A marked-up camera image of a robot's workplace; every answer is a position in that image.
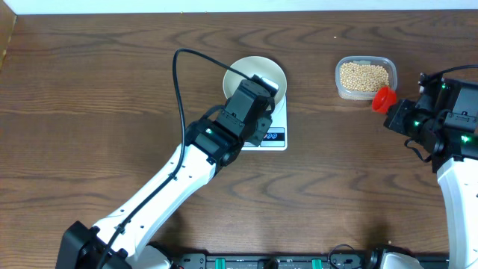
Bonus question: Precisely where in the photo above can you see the red plastic measuring scoop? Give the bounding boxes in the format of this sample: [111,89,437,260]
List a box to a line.
[372,86,397,114]

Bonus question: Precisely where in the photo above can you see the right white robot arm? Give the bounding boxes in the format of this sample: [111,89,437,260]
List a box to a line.
[384,78,477,268]

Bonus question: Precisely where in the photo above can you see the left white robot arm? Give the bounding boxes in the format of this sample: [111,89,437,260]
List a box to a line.
[56,75,287,268]

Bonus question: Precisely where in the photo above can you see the white round bowl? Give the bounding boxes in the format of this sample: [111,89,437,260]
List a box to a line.
[223,56,288,112]

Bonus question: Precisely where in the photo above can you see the white digital kitchen scale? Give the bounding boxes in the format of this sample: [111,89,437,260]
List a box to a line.
[242,96,288,151]

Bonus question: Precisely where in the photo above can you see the pile of soybeans in container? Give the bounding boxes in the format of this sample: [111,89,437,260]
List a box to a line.
[339,62,389,92]

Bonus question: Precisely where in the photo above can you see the clear plastic container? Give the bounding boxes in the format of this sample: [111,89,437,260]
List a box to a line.
[335,56,398,101]

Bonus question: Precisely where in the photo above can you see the left black cable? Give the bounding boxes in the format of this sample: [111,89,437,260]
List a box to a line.
[95,48,255,269]

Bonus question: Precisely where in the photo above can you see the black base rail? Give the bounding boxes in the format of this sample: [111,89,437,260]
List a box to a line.
[171,251,368,269]

